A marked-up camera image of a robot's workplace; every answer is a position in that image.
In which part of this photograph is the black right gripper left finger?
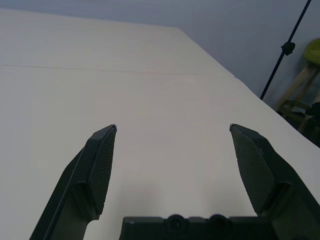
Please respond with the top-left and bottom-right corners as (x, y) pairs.
(29, 124), (118, 240)

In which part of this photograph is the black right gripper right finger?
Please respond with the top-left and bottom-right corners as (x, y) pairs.
(229, 123), (320, 240)

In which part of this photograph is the black office chair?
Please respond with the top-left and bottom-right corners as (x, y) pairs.
(303, 101), (320, 120)

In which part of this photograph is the black tripod stand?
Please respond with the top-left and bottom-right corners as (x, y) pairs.
(259, 0), (313, 101)

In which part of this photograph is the wooden stool green seat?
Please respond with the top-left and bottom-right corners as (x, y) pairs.
(274, 37), (320, 136)

